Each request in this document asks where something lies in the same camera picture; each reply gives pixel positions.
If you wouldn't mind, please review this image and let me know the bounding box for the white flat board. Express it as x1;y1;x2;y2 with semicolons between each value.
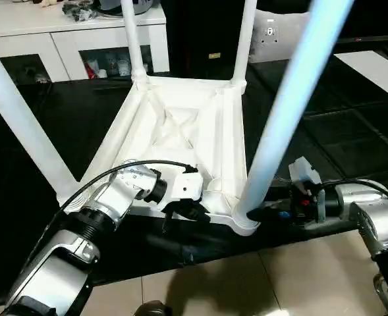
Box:
334;51;388;105

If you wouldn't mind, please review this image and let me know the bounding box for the grey cushion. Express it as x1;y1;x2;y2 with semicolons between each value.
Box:
249;12;345;64

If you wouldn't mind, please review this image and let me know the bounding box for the black cabinet with yellow label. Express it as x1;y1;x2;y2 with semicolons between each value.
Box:
166;0;260;77

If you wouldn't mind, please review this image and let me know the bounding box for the white glass-door cabinet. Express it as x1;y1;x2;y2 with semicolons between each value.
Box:
0;0;171;85

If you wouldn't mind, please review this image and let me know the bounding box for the black table mat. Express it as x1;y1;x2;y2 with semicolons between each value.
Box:
0;58;388;307

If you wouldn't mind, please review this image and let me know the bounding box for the white plastic table top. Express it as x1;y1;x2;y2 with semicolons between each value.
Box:
55;74;263;236

